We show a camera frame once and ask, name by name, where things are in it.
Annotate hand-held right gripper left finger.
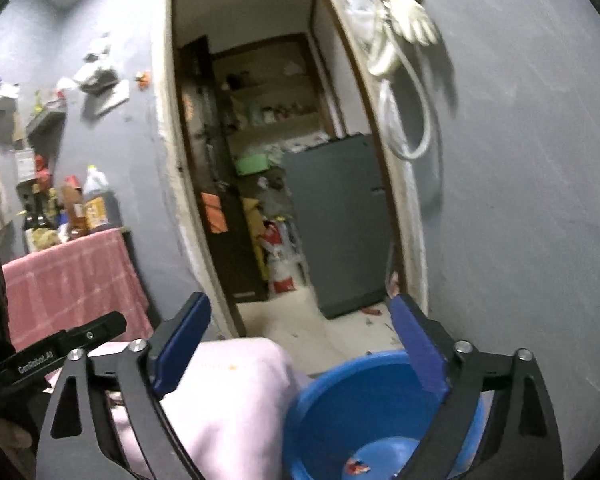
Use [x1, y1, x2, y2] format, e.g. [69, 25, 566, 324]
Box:
[35, 291, 213, 480]

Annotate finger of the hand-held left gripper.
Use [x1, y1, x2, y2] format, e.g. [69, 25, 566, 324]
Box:
[2, 311, 127, 386]

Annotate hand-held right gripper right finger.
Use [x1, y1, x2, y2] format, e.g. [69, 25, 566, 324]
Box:
[386, 292, 565, 480]

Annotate blue plastic basin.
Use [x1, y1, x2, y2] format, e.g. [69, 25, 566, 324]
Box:
[282, 350, 491, 480]

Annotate pink checked towel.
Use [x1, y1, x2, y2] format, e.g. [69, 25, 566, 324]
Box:
[2, 227, 154, 356]

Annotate pink blanket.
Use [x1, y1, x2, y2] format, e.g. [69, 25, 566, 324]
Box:
[45, 337, 311, 480]

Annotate dark glass bottle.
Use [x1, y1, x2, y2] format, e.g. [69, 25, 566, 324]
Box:
[22, 185, 57, 253]

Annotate orange sauce bottle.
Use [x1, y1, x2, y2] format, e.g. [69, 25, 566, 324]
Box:
[61, 176, 89, 239]

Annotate large dark oil bottle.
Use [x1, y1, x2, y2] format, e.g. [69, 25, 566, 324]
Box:
[82, 165, 123, 234]

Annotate orange door sticker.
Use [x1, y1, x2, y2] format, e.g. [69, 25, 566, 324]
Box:
[201, 192, 230, 234]

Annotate yellow bag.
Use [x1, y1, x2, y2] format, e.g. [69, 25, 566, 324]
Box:
[242, 197, 272, 281]

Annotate grey metal cabinet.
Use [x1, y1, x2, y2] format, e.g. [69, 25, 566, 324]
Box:
[282, 132, 398, 320]

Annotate dark wooden door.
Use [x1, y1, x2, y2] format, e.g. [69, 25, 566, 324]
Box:
[175, 35, 269, 304]

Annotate green box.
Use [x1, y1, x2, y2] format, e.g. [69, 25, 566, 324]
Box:
[235, 154, 270, 176]

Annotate wooden storage shelf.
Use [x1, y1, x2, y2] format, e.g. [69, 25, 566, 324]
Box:
[212, 35, 332, 162]

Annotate white work gloves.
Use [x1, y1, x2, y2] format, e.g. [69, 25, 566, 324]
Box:
[377, 0, 442, 47]

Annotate grey wall shelf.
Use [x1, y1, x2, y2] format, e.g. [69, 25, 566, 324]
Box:
[26, 107, 67, 137]

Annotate white hose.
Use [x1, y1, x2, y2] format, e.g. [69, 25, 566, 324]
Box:
[367, 10, 435, 162]

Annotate white door frame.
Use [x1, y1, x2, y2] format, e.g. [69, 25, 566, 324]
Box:
[152, 0, 429, 339]

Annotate white bag on wall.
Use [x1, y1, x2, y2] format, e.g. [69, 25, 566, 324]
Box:
[72, 35, 131, 120]

